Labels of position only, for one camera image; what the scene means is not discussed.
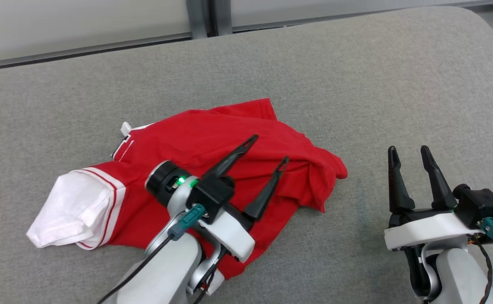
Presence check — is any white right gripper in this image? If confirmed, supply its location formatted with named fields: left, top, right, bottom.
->
left=384, top=146, right=481, bottom=252

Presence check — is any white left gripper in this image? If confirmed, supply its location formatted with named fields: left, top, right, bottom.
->
left=199, top=134, right=290, bottom=263

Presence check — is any red white Bulls jersey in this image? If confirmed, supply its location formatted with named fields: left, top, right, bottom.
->
left=26, top=98, right=348, bottom=296

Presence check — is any teal left camera connector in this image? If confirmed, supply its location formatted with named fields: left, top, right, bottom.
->
left=168, top=204, right=206, bottom=241

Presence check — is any thin braided right gripper cable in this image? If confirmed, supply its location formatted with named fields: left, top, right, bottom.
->
left=468, top=234, right=493, bottom=304

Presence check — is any thin black left gripper cable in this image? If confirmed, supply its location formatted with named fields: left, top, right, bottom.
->
left=194, top=262, right=218, bottom=304

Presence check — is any thin black left camera cable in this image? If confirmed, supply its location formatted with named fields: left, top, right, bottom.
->
left=97, top=234, right=175, bottom=304

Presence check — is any grey window frame post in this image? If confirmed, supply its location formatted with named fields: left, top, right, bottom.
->
left=211, top=0, right=233, bottom=36
left=186, top=0, right=210, bottom=39

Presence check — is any dark grey window sill rail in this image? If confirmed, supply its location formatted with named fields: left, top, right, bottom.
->
left=0, top=0, right=493, bottom=73

